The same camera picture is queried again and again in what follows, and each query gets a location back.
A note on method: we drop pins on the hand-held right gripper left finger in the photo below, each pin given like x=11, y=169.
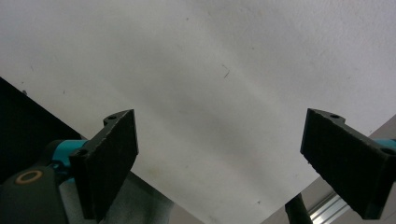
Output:
x=106, y=161

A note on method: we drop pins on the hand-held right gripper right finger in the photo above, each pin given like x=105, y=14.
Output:
x=348, y=161

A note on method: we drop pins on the black pole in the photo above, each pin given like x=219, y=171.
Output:
x=296, y=212

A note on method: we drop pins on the aluminium profile rail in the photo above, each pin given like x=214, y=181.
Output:
x=328, y=209

